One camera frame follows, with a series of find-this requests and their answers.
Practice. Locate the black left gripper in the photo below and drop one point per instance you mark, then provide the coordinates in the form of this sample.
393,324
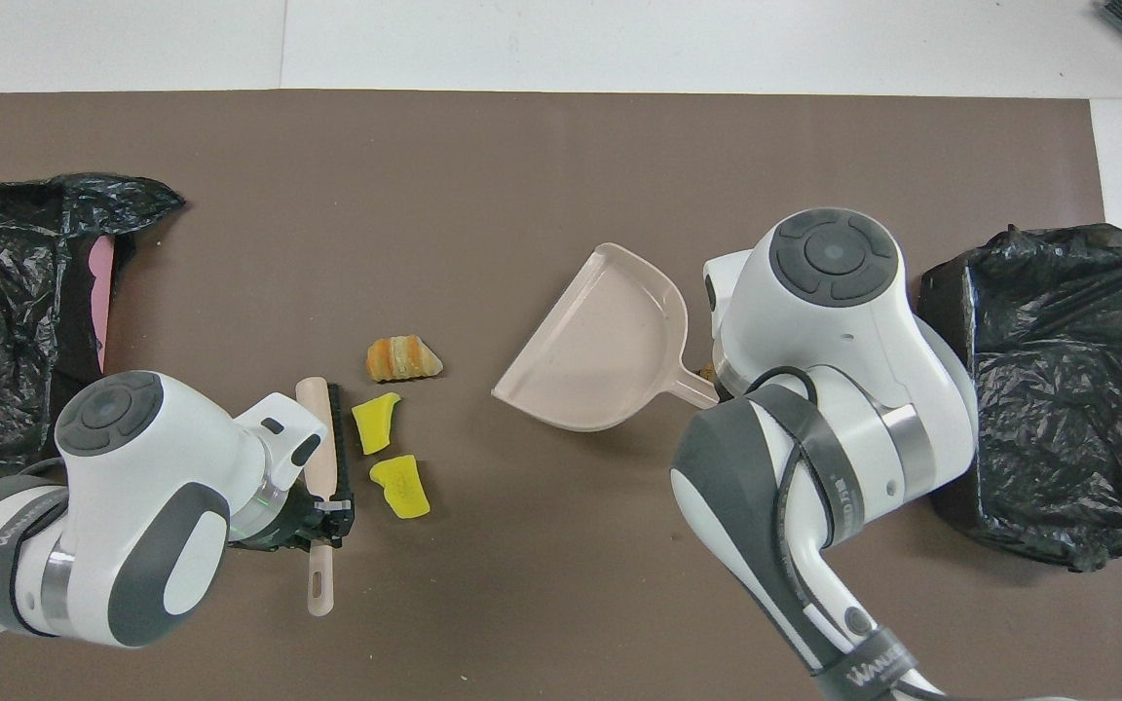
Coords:
279,531

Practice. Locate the large yellow sponge block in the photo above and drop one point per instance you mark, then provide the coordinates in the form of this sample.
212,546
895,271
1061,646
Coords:
401,487

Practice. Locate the beige hand brush black bristles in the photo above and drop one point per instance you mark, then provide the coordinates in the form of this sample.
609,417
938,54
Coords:
317,438

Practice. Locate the small yellow sponge wedge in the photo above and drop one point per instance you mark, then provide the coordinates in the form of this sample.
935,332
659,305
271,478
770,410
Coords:
374,424

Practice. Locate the large striped croissant piece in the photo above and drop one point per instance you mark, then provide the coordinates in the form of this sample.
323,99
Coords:
403,359

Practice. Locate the beige plastic dustpan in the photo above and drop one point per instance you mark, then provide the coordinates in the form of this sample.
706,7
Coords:
600,350

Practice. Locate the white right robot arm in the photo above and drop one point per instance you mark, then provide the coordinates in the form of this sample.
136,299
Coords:
834,321

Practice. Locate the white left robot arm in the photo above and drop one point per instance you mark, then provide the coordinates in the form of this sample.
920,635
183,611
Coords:
152,458

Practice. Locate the pink plastic bin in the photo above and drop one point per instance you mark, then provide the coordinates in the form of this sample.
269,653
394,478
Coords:
102,302

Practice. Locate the black trash bag over pink bin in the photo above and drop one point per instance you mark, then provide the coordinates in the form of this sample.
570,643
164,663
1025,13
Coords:
6,321

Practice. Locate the black trash bag lined bin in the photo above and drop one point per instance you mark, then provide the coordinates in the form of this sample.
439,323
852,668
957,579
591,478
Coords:
1067,389

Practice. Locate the brown paper table mat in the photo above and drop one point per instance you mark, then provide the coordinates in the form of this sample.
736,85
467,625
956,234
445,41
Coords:
522,136

